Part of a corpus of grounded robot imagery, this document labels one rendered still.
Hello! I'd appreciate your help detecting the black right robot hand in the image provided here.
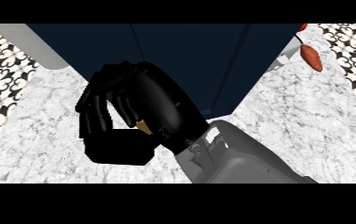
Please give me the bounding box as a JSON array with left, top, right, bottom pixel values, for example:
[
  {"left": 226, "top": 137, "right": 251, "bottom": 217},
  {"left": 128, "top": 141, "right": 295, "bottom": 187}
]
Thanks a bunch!
[{"left": 73, "top": 60, "right": 211, "bottom": 167}]

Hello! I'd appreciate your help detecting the dark navy cabinet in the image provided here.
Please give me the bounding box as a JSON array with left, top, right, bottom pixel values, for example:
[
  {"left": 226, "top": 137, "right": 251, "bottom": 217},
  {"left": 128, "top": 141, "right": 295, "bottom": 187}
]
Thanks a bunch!
[{"left": 25, "top": 23, "right": 251, "bottom": 120}]

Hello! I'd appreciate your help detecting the dark navy cabinet door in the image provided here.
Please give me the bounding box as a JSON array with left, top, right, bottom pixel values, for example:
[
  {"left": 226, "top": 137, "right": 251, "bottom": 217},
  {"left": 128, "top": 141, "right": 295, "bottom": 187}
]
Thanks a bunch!
[{"left": 211, "top": 23, "right": 304, "bottom": 120}]

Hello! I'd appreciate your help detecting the small tan object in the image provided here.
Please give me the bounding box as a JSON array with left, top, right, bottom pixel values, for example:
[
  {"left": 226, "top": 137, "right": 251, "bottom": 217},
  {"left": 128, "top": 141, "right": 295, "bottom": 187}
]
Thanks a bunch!
[{"left": 134, "top": 120, "right": 153, "bottom": 136}]

